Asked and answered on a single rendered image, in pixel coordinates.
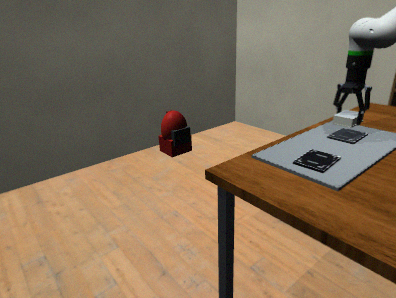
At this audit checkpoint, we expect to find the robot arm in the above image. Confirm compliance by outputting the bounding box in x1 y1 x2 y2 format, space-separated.
341 7 396 94

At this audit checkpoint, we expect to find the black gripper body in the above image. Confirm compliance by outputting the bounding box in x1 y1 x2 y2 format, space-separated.
345 69 368 92

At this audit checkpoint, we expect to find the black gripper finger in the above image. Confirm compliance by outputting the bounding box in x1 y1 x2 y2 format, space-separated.
355 85 372 125
333 83 349 114

